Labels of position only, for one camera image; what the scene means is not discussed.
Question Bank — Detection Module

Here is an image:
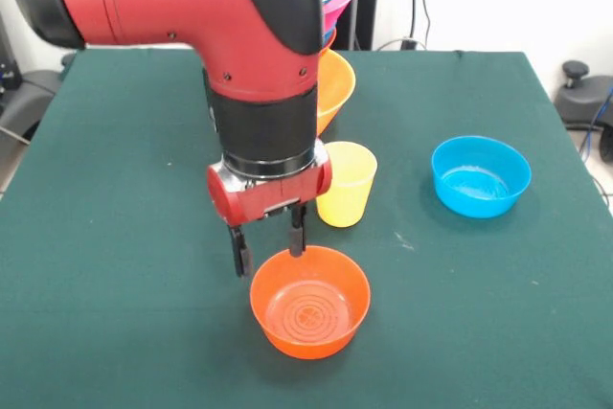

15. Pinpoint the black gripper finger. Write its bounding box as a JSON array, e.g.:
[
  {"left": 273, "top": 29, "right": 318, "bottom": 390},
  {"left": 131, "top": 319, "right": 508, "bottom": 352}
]
[
  {"left": 286, "top": 202, "right": 308, "bottom": 259},
  {"left": 227, "top": 224, "right": 255, "bottom": 280}
]

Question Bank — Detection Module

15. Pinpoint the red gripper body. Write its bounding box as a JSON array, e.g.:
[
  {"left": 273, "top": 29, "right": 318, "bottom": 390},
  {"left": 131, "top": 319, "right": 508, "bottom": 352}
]
[{"left": 206, "top": 158, "right": 334, "bottom": 229}]

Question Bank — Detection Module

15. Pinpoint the small red bowl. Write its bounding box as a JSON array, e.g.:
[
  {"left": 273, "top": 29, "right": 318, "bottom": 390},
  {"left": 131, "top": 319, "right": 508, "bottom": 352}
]
[{"left": 249, "top": 245, "right": 372, "bottom": 361}]

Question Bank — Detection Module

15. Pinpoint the large orange bowl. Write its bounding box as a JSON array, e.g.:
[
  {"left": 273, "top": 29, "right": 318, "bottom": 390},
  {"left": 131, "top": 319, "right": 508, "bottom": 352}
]
[{"left": 315, "top": 49, "right": 357, "bottom": 137}]

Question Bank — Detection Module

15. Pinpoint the wide red bowl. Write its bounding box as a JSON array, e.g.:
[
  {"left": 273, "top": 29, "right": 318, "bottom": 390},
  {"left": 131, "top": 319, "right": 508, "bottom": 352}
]
[{"left": 319, "top": 28, "right": 338, "bottom": 58}]

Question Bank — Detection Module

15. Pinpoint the large pink bowl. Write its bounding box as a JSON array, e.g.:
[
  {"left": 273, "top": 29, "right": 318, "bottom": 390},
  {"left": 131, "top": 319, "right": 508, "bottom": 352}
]
[{"left": 321, "top": 0, "right": 360, "bottom": 33}]

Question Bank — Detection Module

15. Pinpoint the yellow cup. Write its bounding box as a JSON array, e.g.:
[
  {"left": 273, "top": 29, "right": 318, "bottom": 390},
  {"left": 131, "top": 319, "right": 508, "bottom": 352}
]
[{"left": 315, "top": 141, "right": 379, "bottom": 228}]

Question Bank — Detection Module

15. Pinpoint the dark green table cloth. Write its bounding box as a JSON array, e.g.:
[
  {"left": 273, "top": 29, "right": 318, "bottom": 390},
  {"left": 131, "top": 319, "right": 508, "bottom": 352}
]
[{"left": 0, "top": 48, "right": 613, "bottom": 409}]

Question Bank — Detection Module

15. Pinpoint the small teal blue bowl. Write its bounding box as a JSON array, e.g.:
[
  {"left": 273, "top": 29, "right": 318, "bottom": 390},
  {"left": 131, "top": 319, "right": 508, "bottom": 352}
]
[{"left": 431, "top": 135, "right": 533, "bottom": 219}]

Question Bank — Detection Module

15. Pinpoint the black wall cable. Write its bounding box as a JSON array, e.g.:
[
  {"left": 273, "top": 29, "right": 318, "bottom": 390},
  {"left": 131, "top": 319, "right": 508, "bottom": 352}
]
[{"left": 377, "top": 0, "right": 432, "bottom": 51}]

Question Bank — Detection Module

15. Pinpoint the black pedestal leg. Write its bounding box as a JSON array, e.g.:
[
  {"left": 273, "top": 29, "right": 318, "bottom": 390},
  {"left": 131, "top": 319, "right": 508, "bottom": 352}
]
[
  {"left": 555, "top": 60, "right": 613, "bottom": 164},
  {"left": 0, "top": 52, "right": 76, "bottom": 142}
]

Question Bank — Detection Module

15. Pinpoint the blue cable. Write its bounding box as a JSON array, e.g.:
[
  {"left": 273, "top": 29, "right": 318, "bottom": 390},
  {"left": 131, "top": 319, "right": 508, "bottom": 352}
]
[{"left": 579, "top": 87, "right": 613, "bottom": 161}]

